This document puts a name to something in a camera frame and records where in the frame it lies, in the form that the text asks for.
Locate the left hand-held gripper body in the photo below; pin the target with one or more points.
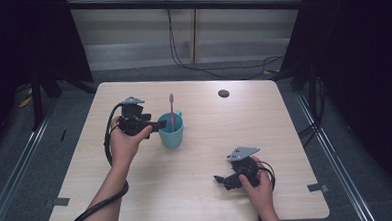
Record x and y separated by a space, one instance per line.
132 118

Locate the dark curtain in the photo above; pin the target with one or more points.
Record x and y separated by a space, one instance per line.
359 66
20 38

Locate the black metal stand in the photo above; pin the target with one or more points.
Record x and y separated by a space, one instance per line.
36 100

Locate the teal cup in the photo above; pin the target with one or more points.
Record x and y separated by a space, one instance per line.
171 138

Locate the metal floor rail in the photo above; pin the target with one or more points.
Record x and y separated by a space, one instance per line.
332 154
22 158

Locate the black horizontal bar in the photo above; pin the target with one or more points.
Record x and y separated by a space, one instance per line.
212 4

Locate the yellow floor tape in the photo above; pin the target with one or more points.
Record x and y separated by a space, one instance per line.
25 102

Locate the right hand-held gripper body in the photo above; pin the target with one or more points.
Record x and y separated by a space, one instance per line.
245 168

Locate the dark round table grommet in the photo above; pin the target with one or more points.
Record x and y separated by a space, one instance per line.
223 93

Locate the grey tape strip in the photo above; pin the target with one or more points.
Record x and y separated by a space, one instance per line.
318 187
62 201

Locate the person's left hand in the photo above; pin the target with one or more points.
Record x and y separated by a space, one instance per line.
125 147

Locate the pink toothbrush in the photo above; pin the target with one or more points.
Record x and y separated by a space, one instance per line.
171 111

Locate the person's right hand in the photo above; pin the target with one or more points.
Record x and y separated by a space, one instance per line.
259 191

